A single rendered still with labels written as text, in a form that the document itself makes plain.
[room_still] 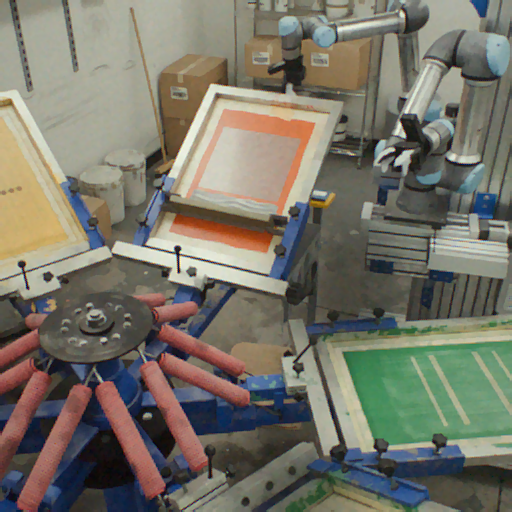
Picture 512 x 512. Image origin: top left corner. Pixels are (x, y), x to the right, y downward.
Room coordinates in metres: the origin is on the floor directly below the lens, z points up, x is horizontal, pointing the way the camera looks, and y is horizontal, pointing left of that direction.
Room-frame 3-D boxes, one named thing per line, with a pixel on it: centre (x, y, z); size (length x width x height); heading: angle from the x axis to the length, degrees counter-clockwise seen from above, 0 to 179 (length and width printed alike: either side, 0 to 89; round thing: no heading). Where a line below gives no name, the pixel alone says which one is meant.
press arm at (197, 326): (1.90, 0.19, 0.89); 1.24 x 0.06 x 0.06; 157
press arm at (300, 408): (1.41, -0.19, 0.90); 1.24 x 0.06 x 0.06; 97
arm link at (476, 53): (2.03, -0.72, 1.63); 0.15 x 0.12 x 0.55; 52
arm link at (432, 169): (1.83, -0.54, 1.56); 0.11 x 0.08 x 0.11; 52
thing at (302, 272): (2.28, -0.17, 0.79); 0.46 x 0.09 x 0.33; 157
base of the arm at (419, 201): (2.11, -0.61, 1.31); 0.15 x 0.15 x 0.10
